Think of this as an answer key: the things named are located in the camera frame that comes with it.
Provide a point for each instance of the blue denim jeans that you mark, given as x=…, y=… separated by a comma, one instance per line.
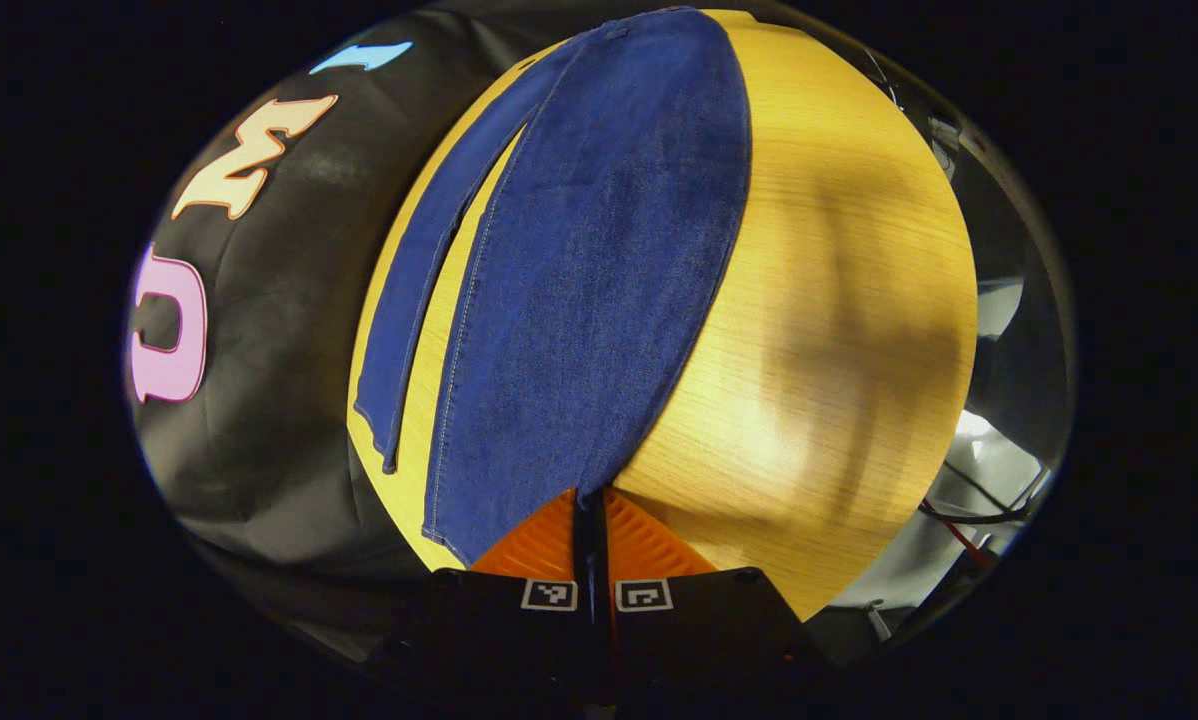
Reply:
x=599, y=280

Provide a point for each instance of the black backdrop cloth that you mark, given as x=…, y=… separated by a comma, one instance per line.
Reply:
x=279, y=400

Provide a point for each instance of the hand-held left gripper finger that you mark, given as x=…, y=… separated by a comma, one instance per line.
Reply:
x=601, y=550
x=585, y=550

